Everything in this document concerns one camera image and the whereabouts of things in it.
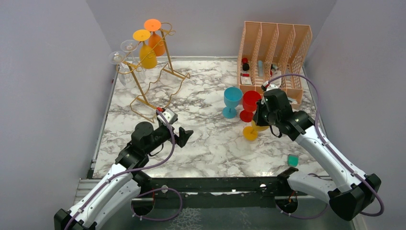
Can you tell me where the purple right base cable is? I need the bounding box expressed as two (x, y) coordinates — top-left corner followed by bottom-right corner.
(274, 203), (328, 221)

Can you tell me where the green small block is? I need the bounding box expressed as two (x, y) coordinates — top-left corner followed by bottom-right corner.
(287, 154), (299, 167)

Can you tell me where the white red labelled box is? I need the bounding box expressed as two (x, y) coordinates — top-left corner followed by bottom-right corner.
(240, 73), (252, 85)

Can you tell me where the orange wine glass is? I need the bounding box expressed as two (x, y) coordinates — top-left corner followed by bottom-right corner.
(144, 19), (166, 57)

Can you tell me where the black mounting rail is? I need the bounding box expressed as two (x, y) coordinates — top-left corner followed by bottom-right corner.
(131, 176), (293, 211)

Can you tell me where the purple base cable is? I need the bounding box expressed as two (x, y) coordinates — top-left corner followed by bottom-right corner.
(130, 188), (183, 222)
(274, 203), (328, 221)

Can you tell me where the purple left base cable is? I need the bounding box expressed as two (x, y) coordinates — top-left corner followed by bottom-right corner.
(130, 188), (183, 222)

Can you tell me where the blue plastic wine glass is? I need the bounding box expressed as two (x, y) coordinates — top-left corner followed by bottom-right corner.
(222, 87), (243, 119)

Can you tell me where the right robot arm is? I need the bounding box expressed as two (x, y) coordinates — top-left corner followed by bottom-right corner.
(253, 89), (382, 221)

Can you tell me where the clear front wine glass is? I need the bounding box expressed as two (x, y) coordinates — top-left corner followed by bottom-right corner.
(109, 51), (129, 86)

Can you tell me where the peach plastic file organizer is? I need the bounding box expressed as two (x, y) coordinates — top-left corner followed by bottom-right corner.
(237, 21), (313, 109)

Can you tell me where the light blue tube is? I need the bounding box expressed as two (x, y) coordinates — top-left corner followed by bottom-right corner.
(258, 60), (264, 78)

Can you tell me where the clear wine glass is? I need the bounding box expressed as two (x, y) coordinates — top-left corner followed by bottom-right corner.
(109, 51), (129, 86)
(120, 40), (146, 81)

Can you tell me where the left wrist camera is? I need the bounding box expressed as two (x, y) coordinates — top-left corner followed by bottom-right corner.
(157, 107), (178, 125)

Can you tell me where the red black small bottle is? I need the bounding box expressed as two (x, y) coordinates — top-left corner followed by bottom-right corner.
(241, 57), (250, 71)

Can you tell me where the red plastic wine glass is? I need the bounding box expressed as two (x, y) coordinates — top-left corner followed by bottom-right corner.
(239, 91), (261, 123)

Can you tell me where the yellow wine glass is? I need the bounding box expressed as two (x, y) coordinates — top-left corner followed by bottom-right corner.
(133, 29), (158, 69)
(243, 120), (269, 141)

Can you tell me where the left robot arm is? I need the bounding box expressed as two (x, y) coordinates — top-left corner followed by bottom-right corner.
(54, 122), (193, 230)

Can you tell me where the gold wire glass rack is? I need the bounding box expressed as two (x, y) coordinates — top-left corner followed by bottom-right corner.
(120, 22), (191, 123)

